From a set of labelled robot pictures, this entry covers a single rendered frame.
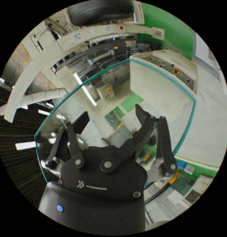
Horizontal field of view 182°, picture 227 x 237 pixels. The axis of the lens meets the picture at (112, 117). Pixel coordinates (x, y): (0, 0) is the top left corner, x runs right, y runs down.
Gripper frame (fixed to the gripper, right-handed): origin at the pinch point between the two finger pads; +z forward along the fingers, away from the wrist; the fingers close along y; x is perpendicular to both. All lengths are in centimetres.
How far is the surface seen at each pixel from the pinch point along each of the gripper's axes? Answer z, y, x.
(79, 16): 18, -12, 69
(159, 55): 52, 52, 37
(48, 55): 19, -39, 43
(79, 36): 29, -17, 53
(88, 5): 11, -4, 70
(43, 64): 18, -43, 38
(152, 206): -156, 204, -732
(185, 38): 56, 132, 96
